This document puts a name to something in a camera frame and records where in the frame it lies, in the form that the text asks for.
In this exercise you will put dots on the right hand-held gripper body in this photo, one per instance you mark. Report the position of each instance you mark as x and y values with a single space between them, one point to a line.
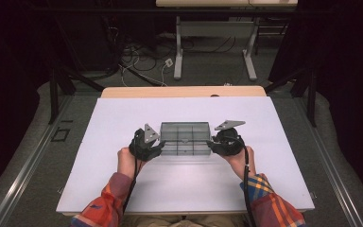
228 143

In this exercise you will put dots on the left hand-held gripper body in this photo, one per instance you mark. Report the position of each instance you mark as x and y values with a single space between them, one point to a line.
145 148

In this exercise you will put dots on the clear plastic compartment box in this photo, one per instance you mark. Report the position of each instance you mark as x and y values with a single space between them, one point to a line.
186 138

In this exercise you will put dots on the person's left hand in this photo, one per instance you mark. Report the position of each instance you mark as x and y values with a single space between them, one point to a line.
126 162

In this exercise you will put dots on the person's right hand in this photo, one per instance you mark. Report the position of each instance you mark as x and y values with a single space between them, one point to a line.
241 164

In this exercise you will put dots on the white table sheet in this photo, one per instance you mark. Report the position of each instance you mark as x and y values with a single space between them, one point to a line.
186 186

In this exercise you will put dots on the light wooden table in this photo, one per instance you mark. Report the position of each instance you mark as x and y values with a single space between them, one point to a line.
182 92

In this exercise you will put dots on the small white plug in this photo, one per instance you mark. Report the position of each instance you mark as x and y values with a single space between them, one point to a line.
228 84

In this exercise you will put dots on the person's khaki trousers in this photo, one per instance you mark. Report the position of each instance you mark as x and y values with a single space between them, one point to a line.
157 222

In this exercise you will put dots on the white power adapter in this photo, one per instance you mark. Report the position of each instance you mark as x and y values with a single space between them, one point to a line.
169 62

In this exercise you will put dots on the black metal stand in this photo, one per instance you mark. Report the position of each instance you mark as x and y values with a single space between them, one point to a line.
54 101
311 104

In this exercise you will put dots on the white-legged desk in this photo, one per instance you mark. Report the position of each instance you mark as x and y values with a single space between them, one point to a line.
178 47

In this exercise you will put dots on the black horizontal bar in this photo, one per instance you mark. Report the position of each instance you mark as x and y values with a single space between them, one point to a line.
107 11

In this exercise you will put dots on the aluminium floor rail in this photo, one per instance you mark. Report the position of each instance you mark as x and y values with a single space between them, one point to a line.
28 164
331 164

